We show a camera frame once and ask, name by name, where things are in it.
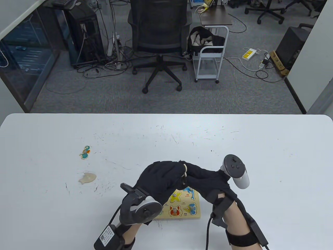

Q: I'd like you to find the glass partition panel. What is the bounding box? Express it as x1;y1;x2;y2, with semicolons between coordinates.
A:
0;5;61;114

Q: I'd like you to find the black bag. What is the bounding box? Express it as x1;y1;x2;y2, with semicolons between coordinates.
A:
187;26;225;54

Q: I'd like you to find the thin black cable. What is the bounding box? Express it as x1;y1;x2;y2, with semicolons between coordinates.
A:
206;212;216;250

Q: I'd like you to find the yellow white power strip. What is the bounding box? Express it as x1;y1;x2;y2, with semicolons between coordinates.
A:
242;48;257;61

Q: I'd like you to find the bundle of floor cables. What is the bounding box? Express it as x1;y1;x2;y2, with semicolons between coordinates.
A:
75;44;136;78

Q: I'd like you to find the white cord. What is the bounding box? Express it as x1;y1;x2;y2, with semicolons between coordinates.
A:
0;48;9;68

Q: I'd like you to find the black mesh office chair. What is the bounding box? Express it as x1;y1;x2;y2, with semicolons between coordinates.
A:
127;0;193;94

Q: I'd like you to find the white rolling cart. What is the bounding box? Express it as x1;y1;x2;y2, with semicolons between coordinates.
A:
194;25;229;84

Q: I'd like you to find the black swivel office chair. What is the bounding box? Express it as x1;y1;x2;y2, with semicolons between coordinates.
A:
285;0;320;17
245;0;285;25

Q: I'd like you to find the plain wooden puzzle piece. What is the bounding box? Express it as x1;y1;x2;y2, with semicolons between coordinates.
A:
79;172;97;185

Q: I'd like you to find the yellow white cable bundle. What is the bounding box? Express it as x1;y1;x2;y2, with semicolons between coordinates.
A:
196;0;212;14

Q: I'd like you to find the wooden animal puzzle frame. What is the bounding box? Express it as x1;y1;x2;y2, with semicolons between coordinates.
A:
153;186;201;220

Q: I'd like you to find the black labelled wrist box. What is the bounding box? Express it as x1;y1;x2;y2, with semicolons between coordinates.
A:
94;224;125;250
245;212;270;246

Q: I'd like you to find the yellow blue fish puzzle piece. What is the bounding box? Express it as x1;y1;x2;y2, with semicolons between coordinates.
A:
183;203;197;215

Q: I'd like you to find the black computer tower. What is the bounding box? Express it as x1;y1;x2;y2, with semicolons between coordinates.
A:
65;7;106;65

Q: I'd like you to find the white desk leg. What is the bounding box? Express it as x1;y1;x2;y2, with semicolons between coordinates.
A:
111;0;123;69

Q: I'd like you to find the person's left forearm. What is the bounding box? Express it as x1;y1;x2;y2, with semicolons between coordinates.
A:
122;223;142;245

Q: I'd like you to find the black keyboard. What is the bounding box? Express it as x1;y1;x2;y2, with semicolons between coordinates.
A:
51;0;78;9

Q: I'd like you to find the black white handheld controller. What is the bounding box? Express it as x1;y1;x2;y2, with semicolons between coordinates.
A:
221;154;249;190
120;183;164;226

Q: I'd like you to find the long black floor cable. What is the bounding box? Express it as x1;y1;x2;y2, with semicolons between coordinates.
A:
224;57;285;83

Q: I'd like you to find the black cabinet box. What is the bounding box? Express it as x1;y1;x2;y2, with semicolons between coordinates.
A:
275;26;312;69

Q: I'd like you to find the person's right hand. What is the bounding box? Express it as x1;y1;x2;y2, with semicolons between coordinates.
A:
182;162;238;227

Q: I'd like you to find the dark brown side desk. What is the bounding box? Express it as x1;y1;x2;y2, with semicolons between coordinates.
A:
199;5;233;26

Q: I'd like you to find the cardboard box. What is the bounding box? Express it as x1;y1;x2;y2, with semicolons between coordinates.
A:
269;50;290;77

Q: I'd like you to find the seahorse puzzle piece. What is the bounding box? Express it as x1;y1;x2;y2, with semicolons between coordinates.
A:
79;145;91;160

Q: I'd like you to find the person's left hand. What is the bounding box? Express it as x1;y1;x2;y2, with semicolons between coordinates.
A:
134;161;188;226

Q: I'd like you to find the black wrist strap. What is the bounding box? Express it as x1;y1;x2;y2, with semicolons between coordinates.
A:
122;237;136;250
225;229;259;246

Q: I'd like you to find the yellow starfish puzzle piece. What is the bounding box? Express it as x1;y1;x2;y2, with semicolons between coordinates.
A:
169;190;182;203

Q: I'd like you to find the person's right forearm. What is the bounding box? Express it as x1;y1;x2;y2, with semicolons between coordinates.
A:
222;201;260;250

